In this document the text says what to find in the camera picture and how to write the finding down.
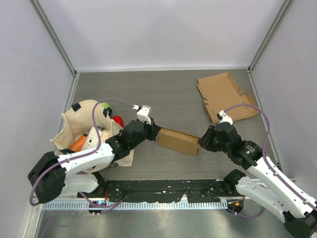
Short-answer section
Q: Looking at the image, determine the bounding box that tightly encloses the brown cardboard box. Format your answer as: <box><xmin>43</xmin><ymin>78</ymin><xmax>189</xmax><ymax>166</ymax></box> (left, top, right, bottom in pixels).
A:
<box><xmin>158</xmin><ymin>127</ymin><xmax>200</xmax><ymax>156</ymax></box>
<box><xmin>197</xmin><ymin>72</ymin><xmax>257</xmax><ymax>123</ymax></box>

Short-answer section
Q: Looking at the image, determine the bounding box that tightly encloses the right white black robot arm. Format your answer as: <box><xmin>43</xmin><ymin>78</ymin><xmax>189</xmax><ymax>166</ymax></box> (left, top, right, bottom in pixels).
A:
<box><xmin>198</xmin><ymin>122</ymin><xmax>317</xmax><ymax>238</ymax></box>

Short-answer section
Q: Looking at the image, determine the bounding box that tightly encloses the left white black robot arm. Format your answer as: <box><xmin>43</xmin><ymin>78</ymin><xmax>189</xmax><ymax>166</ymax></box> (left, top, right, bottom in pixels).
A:
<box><xmin>27</xmin><ymin>119</ymin><xmax>161</xmax><ymax>206</ymax></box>

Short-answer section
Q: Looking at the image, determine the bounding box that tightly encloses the red round item in bag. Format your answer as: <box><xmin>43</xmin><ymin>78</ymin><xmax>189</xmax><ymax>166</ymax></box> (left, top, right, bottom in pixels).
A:
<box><xmin>112</xmin><ymin>115</ymin><xmax>124</xmax><ymax>127</ymax></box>

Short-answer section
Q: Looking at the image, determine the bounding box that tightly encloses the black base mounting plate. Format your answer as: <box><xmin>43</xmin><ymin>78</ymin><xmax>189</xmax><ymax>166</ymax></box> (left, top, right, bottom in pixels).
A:
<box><xmin>85</xmin><ymin>179</ymin><xmax>241</xmax><ymax>203</ymax></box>

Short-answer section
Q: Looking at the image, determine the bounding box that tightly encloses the beige canvas tote bag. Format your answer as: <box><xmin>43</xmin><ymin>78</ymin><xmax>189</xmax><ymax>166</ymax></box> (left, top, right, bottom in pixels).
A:
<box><xmin>49</xmin><ymin>99</ymin><xmax>136</xmax><ymax>174</ymax></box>

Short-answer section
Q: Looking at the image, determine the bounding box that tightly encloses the orange item in bag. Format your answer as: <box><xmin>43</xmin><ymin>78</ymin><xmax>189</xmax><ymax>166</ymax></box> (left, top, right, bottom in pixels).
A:
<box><xmin>68</xmin><ymin>134</ymin><xmax>87</xmax><ymax>152</ymax></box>

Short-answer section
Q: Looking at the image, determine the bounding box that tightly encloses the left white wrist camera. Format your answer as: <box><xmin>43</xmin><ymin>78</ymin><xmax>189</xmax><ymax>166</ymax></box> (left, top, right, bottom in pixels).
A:
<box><xmin>133</xmin><ymin>105</ymin><xmax>152</xmax><ymax>125</ymax></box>

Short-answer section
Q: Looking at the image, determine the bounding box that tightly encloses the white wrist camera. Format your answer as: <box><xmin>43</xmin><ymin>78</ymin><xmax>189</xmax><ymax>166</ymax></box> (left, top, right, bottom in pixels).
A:
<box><xmin>133</xmin><ymin>105</ymin><xmax>152</xmax><ymax>125</ymax></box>
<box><xmin>217</xmin><ymin>110</ymin><xmax>233</xmax><ymax>125</ymax></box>

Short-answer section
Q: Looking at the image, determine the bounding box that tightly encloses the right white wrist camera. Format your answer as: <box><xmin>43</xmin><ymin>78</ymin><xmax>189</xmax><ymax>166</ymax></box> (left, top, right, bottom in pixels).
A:
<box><xmin>217</xmin><ymin>110</ymin><xmax>233</xmax><ymax>125</ymax></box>

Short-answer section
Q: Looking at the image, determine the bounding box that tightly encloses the aluminium front rail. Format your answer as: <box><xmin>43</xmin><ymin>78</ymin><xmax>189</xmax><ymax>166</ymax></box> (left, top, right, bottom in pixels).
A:
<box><xmin>31</xmin><ymin>177</ymin><xmax>302</xmax><ymax>200</ymax></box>

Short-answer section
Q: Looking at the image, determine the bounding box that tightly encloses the white slotted cable duct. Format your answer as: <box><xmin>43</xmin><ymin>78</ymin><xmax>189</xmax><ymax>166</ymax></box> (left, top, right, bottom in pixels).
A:
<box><xmin>42</xmin><ymin>199</ymin><xmax>228</xmax><ymax>211</ymax></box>

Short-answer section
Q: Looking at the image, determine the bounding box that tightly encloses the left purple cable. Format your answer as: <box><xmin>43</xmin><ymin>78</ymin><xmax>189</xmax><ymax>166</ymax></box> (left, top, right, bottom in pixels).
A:
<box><xmin>29</xmin><ymin>98</ymin><xmax>139</xmax><ymax>215</ymax></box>

